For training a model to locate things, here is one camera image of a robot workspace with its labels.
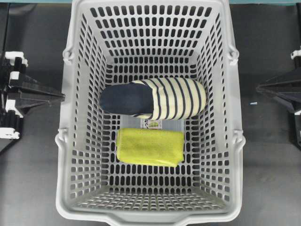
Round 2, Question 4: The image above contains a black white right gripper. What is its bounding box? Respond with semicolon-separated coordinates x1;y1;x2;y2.
256;49;301;146

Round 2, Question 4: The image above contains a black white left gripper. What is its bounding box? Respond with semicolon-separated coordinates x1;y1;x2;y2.
0;51;65;139

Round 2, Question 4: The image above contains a yellow cloth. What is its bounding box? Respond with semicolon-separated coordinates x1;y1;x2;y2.
116;128;184;167

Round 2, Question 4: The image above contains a grey plastic shopping basket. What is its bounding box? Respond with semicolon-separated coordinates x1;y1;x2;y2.
55;0;246;226

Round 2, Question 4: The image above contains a small label sticker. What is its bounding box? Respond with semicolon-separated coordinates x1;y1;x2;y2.
140;119;163;129

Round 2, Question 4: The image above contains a navy striped cream slipper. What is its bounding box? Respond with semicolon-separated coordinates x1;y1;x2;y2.
100;78;206;120

